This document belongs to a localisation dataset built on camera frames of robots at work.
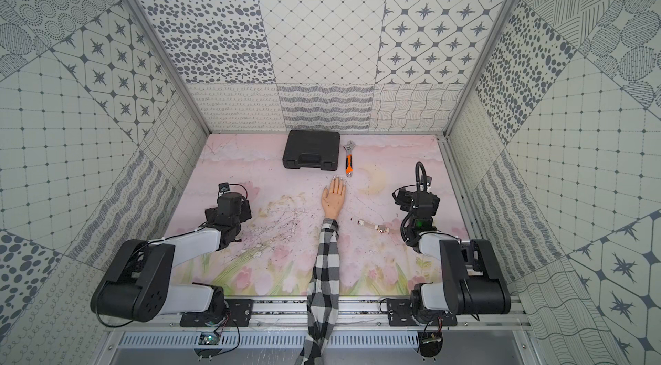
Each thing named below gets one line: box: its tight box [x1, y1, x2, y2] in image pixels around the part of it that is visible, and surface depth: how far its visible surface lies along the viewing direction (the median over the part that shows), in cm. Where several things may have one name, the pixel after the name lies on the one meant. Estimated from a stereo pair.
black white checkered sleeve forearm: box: [295, 217, 342, 365], surface depth 75 cm
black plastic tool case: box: [282, 129, 341, 172], surface depth 116 cm
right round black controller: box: [417, 330, 444, 359], surface depth 73 cm
